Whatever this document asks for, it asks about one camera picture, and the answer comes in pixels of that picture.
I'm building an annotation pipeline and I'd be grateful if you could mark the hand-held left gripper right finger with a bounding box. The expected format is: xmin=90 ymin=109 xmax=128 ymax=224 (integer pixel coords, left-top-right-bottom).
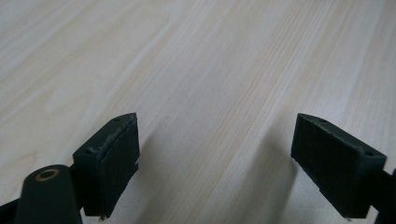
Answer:
xmin=290 ymin=112 xmax=388 ymax=220

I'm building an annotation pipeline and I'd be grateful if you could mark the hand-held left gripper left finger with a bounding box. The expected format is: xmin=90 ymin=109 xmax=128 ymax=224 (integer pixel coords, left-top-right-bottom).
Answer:
xmin=72 ymin=112 xmax=141 ymax=220

